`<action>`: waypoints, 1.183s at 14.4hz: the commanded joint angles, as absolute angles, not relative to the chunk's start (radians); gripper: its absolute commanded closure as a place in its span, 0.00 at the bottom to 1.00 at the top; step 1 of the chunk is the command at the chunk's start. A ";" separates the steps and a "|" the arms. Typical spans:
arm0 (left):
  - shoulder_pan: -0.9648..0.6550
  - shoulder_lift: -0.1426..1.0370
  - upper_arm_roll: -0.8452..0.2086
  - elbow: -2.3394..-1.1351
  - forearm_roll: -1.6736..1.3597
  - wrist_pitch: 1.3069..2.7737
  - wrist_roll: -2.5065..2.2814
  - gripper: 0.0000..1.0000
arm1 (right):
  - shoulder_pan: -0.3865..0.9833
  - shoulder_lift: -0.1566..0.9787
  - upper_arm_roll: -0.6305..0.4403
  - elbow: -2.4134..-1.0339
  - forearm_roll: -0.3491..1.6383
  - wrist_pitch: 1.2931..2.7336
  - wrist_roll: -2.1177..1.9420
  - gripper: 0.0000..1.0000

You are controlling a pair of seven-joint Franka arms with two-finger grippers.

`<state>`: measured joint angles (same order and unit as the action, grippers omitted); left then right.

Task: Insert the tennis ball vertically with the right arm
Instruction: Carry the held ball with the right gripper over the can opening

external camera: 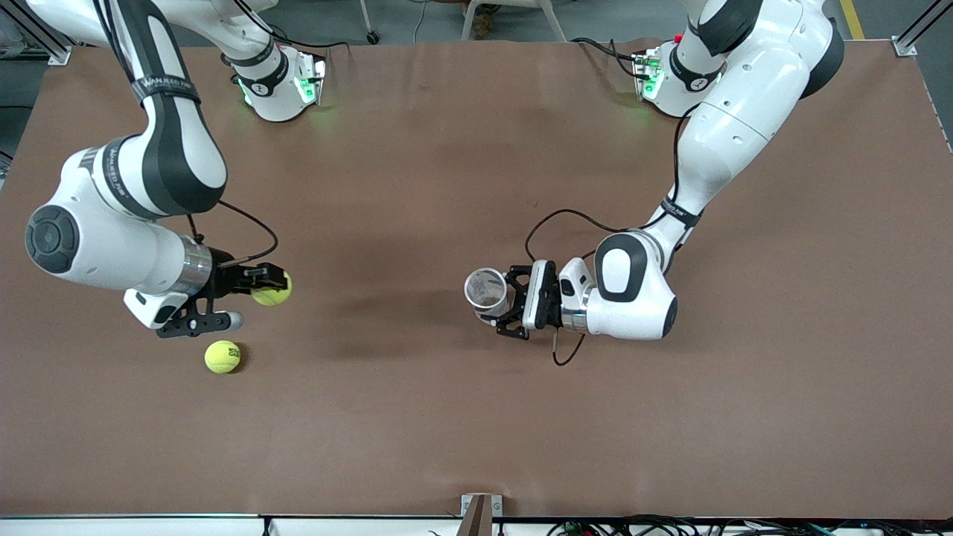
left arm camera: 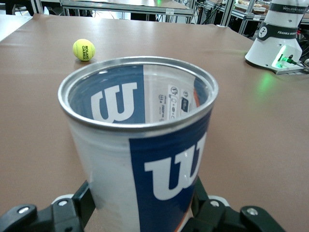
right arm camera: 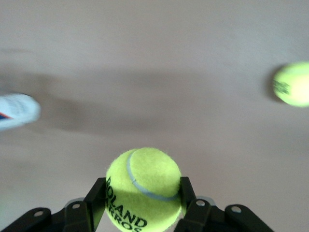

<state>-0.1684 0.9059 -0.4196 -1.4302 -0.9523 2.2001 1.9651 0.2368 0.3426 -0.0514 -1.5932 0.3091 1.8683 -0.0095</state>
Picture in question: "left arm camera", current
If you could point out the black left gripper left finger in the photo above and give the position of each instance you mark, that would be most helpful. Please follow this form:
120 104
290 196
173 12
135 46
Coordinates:
70 215

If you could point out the yellow Roland Garros tennis ball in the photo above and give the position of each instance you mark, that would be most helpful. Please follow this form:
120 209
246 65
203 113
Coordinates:
83 49

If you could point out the aluminium frame workbench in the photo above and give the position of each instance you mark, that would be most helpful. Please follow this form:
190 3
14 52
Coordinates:
125 6

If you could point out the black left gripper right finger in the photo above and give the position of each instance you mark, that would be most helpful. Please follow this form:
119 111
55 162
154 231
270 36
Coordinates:
212 217

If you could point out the Wilson tennis ball can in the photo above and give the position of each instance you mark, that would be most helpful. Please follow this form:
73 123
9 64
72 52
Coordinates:
108 169

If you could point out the metal storage shelf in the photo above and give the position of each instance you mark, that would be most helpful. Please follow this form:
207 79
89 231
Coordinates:
241 12

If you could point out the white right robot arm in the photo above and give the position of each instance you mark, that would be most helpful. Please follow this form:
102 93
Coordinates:
270 48

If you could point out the white side table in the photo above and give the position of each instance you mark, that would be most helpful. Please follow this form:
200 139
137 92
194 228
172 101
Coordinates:
12 26

